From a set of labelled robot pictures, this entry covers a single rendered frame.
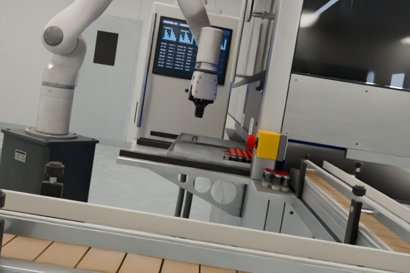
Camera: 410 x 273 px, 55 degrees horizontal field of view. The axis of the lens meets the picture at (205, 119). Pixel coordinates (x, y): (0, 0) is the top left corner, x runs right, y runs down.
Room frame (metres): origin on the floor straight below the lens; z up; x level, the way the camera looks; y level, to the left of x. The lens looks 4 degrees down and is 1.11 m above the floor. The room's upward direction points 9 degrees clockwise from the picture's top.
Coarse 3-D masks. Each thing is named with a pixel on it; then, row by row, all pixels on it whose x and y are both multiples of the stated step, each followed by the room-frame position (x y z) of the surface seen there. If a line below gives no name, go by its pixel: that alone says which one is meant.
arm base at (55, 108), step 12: (48, 96) 1.45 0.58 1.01; (60, 96) 1.46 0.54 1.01; (72, 96) 1.51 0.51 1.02; (48, 108) 1.45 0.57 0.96; (60, 108) 1.47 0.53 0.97; (48, 120) 1.45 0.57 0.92; (60, 120) 1.47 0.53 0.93; (36, 132) 1.44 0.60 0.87; (48, 132) 1.45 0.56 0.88; (60, 132) 1.47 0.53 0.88; (72, 132) 1.58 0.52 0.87
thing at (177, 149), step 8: (176, 144) 1.47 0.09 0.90; (184, 144) 1.47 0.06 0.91; (192, 144) 1.47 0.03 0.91; (168, 152) 1.21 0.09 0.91; (176, 152) 1.21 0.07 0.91; (184, 152) 1.44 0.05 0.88; (192, 152) 1.47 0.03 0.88; (200, 152) 1.47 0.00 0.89; (208, 152) 1.47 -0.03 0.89; (216, 152) 1.47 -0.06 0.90; (224, 152) 1.47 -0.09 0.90; (200, 160) 1.21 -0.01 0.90; (208, 160) 1.21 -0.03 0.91; (216, 160) 1.21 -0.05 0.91; (224, 160) 1.21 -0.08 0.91; (248, 168) 1.21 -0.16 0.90
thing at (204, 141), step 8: (184, 136) 1.81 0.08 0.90; (192, 136) 1.81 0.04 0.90; (200, 136) 1.81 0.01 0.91; (208, 136) 1.81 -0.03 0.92; (200, 144) 1.55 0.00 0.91; (208, 144) 1.55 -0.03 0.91; (216, 144) 1.81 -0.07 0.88; (224, 144) 1.81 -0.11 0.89; (232, 144) 1.81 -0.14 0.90; (240, 144) 1.81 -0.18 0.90
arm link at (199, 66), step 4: (196, 64) 1.47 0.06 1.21; (200, 64) 1.47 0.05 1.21; (204, 64) 1.46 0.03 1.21; (208, 64) 1.46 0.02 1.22; (212, 64) 1.46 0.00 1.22; (196, 68) 1.49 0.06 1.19; (200, 68) 1.46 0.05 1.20; (204, 68) 1.46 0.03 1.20; (208, 68) 1.46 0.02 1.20; (212, 68) 1.47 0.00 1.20; (216, 68) 1.48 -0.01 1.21; (212, 72) 1.48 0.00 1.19
